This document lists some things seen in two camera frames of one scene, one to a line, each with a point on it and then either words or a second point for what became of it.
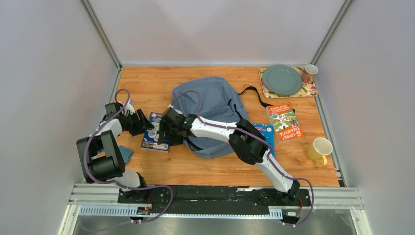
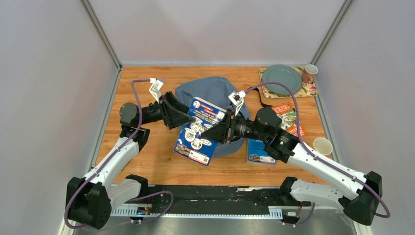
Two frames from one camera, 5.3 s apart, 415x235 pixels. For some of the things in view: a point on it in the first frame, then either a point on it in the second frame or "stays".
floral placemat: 306,89 stays
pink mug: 308,75 stays
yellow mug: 318,151 stays
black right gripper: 176,141 -> 221,131
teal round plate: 282,80 stays
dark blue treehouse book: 150,138 -> 190,142
